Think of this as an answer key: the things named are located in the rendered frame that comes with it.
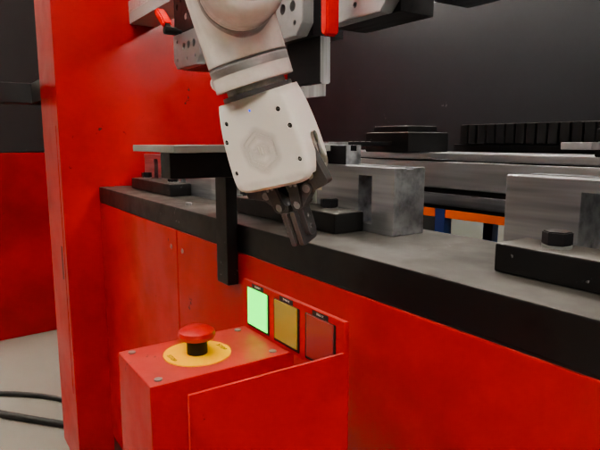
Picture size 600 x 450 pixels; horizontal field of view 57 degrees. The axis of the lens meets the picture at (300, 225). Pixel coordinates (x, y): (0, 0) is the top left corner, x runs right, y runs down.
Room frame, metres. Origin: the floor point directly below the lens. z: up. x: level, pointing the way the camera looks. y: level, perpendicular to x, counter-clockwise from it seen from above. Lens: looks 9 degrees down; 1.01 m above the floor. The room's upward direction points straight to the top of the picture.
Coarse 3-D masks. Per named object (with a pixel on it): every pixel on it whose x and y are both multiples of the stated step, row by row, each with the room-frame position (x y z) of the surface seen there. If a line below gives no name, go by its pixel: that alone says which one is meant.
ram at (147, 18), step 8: (152, 0) 1.49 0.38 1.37; (160, 0) 1.44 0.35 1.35; (168, 0) 1.39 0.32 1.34; (144, 8) 1.54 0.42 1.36; (152, 8) 1.49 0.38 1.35; (160, 8) 1.46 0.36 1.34; (168, 8) 1.46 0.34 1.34; (136, 16) 1.60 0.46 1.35; (144, 16) 1.55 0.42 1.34; (152, 16) 1.55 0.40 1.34; (136, 24) 1.66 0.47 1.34; (144, 24) 1.66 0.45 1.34; (152, 24) 1.66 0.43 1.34; (160, 24) 1.66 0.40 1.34
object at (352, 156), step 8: (328, 152) 0.90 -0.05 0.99; (336, 152) 0.88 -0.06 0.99; (344, 152) 0.86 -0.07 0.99; (352, 152) 0.86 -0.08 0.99; (360, 152) 0.87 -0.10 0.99; (328, 160) 0.90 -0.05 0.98; (336, 160) 0.88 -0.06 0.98; (344, 160) 0.86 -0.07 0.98; (352, 160) 0.86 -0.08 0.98; (360, 160) 0.87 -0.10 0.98
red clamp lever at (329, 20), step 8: (328, 0) 0.79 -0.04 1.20; (336, 0) 0.80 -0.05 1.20; (328, 8) 0.79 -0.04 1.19; (336, 8) 0.80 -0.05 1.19; (328, 16) 0.79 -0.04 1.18; (336, 16) 0.80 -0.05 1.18; (328, 24) 0.79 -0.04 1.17; (336, 24) 0.80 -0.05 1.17; (328, 32) 0.79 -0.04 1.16; (336, 32) 0.80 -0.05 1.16
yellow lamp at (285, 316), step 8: (280, 304) 0.58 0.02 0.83; (280, 312) 0.58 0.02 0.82; (288, 312) 0.56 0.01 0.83; (296, 312) 0.55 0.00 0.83; (280, 320) 0.58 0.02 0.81; (288, 320) 0.56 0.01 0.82; (296, 320) 0.55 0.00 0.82; (280, 328) 0.58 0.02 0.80; (288, 328) 0.56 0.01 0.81; (296, 328) 0.55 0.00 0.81; (280, 336) 0.58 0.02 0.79; (288, 336) 0.56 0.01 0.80; (296, 336) 0.55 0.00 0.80; (288, 344) 0.56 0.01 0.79; (296, 344) 0.55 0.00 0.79
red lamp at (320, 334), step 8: (312, 320) 0.53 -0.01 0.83; (320, 320) 0.52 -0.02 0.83; (312, 328) 0.53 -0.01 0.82; (320, 328) 0.52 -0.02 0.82; (328, 328) 0.50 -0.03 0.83; (312, 336) 0.53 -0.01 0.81; (320, 336) 0.52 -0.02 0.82; (328, 336) 0.50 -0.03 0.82; (312, 344) 0.53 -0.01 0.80; (320, 344) 0.52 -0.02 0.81; (328, 344) 0.50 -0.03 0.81; (312, 352) 0.53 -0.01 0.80; (320, 352) 0.52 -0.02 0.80; (328, 352) 0.50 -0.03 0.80
